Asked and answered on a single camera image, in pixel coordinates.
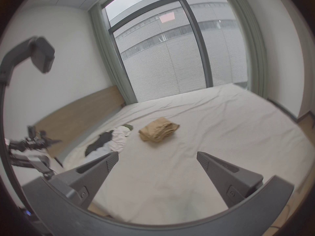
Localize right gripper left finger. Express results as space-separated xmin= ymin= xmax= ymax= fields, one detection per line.
xmin=50 ymin=152 xmax=119 ymax=208

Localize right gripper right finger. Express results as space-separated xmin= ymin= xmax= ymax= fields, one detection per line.
xmin=197 ymin=152 xmax=264 ymax=208

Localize tan shorts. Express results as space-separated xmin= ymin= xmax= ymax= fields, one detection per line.
xmin=138 ymin=117 xmax=180 ymax=144

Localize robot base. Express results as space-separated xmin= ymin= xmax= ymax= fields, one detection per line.
xmin=17 ymin=204 xmax=43 ymax=227

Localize bed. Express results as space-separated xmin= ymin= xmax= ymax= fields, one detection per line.
xmin=32 ymin=84 xmax=310 ymax=224

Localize black garment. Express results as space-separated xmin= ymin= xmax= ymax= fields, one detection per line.
xmin=85 ymin=131 xmax=114 ymax=157

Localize grey-green curtain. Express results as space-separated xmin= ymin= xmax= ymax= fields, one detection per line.
xmin=89 ymin=4 xmax=137 ymax=105
xmin=218 ymin=0 xmax=269 ymax=98

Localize window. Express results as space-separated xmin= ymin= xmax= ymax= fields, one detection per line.
xmin=102 ymin=0 xmax=248 ymax=104

